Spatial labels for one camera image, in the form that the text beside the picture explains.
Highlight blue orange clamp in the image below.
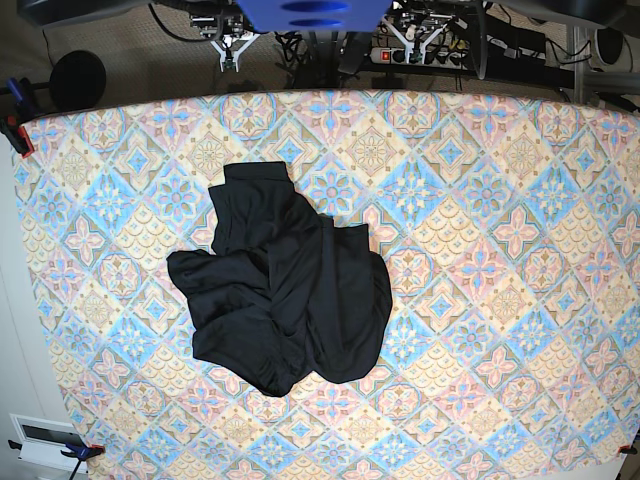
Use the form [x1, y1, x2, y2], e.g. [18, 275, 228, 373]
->
[1, 77, 36, 158]
[7, 440, 105, 462]

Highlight white floor vent box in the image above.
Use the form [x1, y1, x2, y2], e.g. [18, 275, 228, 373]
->
[9, 413, 83, 473]

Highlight orange clamp lower right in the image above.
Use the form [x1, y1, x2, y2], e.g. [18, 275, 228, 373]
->
[618, 445, 638, 455]

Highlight blue orange clamp upper left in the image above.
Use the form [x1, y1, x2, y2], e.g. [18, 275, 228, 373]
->
[1, 77, 36, 158]

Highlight patterned tablecloth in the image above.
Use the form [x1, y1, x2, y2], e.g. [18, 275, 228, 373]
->
[12, 91, 639, 479]

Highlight blue orange clamp lower left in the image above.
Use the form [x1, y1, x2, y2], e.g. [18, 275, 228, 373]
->
[7, 440, 105, 462]

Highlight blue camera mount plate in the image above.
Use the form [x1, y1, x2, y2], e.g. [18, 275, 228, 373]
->
[237, 0, 392, 32]

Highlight bundle of black cables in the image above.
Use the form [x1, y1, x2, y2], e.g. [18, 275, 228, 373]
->
[272, 30, 321, 89]

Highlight white power strip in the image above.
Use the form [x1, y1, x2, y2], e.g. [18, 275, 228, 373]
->
[369, 47, 468, 69]

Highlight black t-shirt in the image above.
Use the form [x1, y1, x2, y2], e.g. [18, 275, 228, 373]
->
[167, 162, 392, 397]

